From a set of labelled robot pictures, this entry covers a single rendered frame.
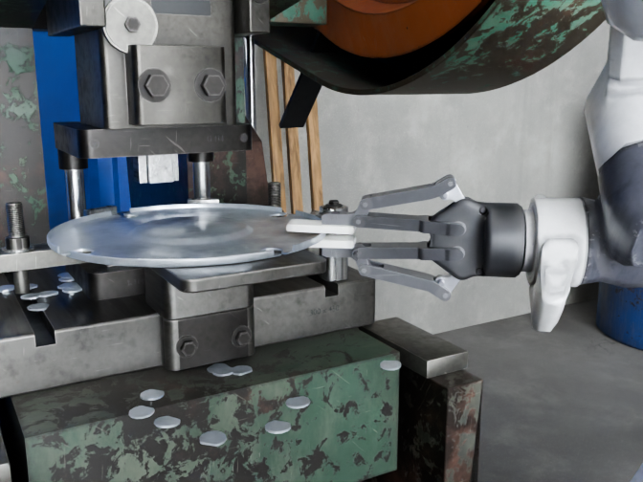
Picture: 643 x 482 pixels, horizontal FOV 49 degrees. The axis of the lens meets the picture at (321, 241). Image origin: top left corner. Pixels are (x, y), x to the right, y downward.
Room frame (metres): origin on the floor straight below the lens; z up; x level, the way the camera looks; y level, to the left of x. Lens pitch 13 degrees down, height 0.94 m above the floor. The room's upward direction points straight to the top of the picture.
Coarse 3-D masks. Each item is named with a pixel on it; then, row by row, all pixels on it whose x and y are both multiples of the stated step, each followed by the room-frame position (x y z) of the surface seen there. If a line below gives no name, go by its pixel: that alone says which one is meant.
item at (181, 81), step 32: (128, 0) 0.74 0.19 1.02; (160, 0) 0.77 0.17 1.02; (192, 0) 0.79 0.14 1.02; (224, 0) 0.81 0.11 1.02; (96, 32) 0.75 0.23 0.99; (128, 32) 0.74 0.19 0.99; (160, 32) 0.77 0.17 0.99; (192, 32) 0.79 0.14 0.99; (224, 32) 0.81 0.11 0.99; (96, 64) 0.76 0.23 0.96; (128, 64) 0.74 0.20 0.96; (160, 64) 0.74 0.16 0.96; (192, 64) 0.76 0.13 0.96; (224, 64) 0.78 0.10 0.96; (96, 96) 0.77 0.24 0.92; (128, 96) 0.75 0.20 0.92; (160, 96) 0.74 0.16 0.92; (192, 96) 0.76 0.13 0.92; (224, 96) 0.77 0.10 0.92; (128, 128) 0.75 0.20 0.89
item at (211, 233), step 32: (64, 224) 0.76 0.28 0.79; (96, 224) 0.78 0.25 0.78; (128, 224) 0.78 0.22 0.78; (160, 224) 0.75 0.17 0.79; (192, 224) 0.75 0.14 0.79; (224, 224) 0.75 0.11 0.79; (256, 224) 0.78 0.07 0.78; (96, 256) 0.61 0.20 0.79; (128, 256) 0.63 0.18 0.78; (160, 256) 0.63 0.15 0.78; (192, 256) 0.63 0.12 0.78; (224, 256) 0.61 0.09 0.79; (256, 256) 0.62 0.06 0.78
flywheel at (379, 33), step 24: (336, 0) 1.12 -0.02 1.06; (360, 0) 1.11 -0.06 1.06; (384, 0) 1.07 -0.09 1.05; (408, 0) 1.02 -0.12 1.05; (432, 0) 0.92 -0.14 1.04; (456, 0) 0.88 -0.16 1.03; (480, 0) 0.85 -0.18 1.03; (336, 24) 1.12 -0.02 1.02; (360, 24) 1.06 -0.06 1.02; (384, 24) 1.01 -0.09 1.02; (408, 24) 0.96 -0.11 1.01; (432, 24) 0.92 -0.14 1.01; (456, 24) 0.88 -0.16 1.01; (360, 48) 1.06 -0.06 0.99; (384, 48) 1.01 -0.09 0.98; (408, 48) 0.96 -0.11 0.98; (432, 48) 0.95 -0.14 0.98
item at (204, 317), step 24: (240, 264) 0.61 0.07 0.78; (264, 264) 0.61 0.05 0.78; (288, 264) 0.61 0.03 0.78; (312, 264) 0.61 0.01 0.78; (168, 288) 0.67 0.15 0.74; (192, 288) 0.56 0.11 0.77; (216, 288) 0.57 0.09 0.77; (240, 288) 0.71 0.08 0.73; (168, 312) 0.67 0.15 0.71; (192, 312) 0.68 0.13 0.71; (216, 312) 0.70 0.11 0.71; (240, 312) 0.71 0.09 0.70; (168, 336) 0.67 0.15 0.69; (192, 336) 0.68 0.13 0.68; (216, 336) 0.69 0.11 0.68; (240, 336) 0.70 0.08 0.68; (168, 360) 0.67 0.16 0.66; (192, 360) 0.68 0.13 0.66; (216, 360) 0.69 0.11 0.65
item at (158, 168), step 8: (136, 160) 0.83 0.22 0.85; (144, 160) 0.83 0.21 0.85; (152, 160) 0.82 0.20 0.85; (160, 160) 0.83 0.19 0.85; (168, 160) 0.83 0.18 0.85; (176, 160) 0.84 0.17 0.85; (136, 168) 0.83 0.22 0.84; (144, 168) 0.83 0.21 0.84; (152, 168) 0.82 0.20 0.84; (160, 168) 0.83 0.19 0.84; (168, 168) 0.83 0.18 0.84; (176, 168) 0.84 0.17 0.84; (136, 176) 0.83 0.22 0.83; (144, 176) 0.83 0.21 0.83; (152, 176) 0.82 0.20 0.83; (160, 176) 0.83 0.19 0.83; (168, 176) 0.83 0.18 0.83; (176, 176) 0.84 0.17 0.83
